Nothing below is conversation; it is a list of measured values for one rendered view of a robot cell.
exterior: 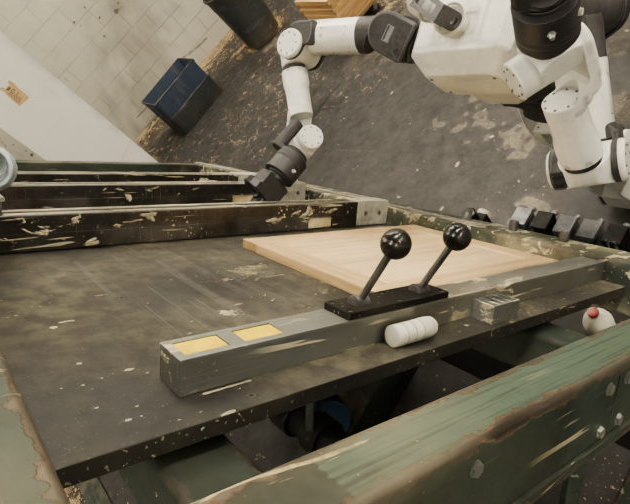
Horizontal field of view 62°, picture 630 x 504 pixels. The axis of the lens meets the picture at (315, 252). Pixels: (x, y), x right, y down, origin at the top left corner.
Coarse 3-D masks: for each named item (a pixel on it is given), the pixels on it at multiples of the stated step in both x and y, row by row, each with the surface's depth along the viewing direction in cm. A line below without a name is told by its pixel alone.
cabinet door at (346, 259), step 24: (264, 240) 114; (288, 240) 115; (312, 240) 118; (336, 240) 121; (360, 240) 123; (432, 240) 129; (288, 264) 101; (312, 264) 97; (336, 264) 98; (360, 264) 101; (408, 264) 104; (432, 264) 105; (456, 264) 107; (480, 264) 108; (504, 264) 109; (528, 264) 110; (360, 288) 85; (384, 288) 85
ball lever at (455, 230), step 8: (456, 224) 68; (464, 224) 69; (448, 232) 68; (456, 232) 68; (464, 232) 68; (448, 240) 68; (456, 240) 68; (464, 240) 68; (448, 248) 70; (456, 248) 68; (464, 248) 69; (440, 256) 71; (440, 264) 72; (432, 272) 73; (424, 280) 74; (408, 288) 75; (416, 288) 74; (424, 288) 74
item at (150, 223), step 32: (0, 224) 93; (32, 224) 96; (64, 224) 100; (96, 224) 103; (128, 224) 107; (160, 224) 112; (192, 224) 116; (224, 224) 122; (256, 224) 127; (288, 224) 133; (352, 224) 148
